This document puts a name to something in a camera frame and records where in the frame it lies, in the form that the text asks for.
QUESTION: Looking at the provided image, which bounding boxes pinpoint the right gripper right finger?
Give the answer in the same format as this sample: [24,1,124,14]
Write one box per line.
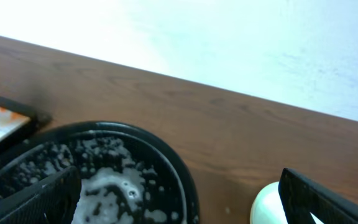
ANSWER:
[278,168,358,223]

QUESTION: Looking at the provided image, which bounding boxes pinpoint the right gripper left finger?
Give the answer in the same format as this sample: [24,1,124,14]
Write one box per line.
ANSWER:
[0,166,81,224]

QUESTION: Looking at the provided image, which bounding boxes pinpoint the light blue plate front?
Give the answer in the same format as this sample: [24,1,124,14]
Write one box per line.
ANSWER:
[249,181,324,224]

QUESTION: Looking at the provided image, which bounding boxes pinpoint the round black tray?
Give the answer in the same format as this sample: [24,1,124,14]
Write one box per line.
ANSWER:
[0,121,200,223]

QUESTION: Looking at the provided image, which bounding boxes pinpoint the rectangular black soapy tray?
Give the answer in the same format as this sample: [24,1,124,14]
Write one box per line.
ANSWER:
[0,96,52,153]

